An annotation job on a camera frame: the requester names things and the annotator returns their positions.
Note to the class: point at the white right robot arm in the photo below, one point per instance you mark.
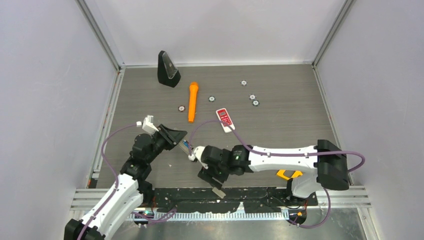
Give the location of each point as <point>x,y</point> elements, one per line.
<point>323,165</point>

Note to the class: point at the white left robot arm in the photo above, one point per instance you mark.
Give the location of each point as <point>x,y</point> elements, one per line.
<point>130,188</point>

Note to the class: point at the grey battery cover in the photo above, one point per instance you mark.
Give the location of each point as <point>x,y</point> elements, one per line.
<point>219,192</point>

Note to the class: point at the black wedge stand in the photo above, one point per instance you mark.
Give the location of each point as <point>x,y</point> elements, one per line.
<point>167,73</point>

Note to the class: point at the red white remote control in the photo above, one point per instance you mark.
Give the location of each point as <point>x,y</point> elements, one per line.
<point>225,120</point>

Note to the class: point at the blue battery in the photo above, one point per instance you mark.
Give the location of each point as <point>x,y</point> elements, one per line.
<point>186,144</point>

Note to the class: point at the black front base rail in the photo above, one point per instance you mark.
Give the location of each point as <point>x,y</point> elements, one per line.
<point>252,199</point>

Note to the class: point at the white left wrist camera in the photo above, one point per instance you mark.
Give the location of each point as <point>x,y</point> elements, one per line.
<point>147,125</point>

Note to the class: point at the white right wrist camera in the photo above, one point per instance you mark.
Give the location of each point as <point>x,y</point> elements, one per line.
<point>196,156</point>

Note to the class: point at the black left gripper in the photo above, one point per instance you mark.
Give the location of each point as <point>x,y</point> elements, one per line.
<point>172,137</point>

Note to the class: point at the poker chip right lower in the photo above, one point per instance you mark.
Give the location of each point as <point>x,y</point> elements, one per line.
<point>255,103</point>

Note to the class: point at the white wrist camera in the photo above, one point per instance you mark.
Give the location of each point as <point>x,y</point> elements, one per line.
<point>196,156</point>
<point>147,125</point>

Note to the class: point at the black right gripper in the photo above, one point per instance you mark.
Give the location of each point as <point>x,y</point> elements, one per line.
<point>207,174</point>

